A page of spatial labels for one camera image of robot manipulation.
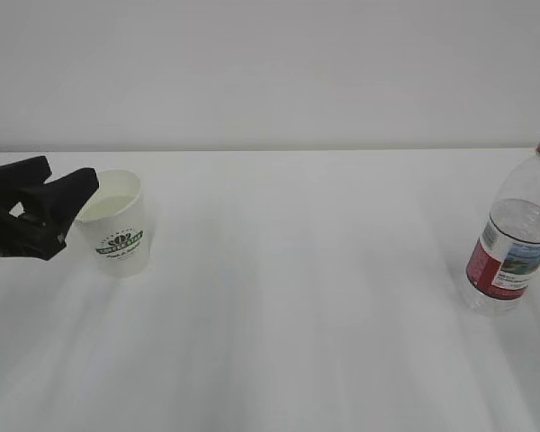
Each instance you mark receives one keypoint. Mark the white paper cup green logo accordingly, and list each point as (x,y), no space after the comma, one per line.
(113,223)

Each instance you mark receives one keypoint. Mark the clear plastic water bottle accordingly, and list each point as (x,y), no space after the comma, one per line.
(506,255)

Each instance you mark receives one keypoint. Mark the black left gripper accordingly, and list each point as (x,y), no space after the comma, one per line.
(62,200)

